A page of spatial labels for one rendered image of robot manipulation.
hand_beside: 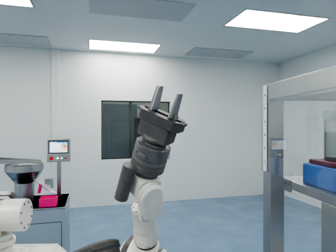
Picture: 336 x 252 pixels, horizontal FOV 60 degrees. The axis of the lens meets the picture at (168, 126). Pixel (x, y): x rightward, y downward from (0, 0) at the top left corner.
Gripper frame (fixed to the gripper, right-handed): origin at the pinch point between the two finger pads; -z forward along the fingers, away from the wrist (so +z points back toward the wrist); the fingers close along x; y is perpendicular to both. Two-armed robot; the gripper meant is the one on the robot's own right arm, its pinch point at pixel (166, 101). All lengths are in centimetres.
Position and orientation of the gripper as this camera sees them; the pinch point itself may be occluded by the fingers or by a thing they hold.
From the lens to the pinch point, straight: 68.7
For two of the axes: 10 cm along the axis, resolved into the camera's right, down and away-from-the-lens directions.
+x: -8.3, -3.8, 4.0
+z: -2.8, 9.1, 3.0
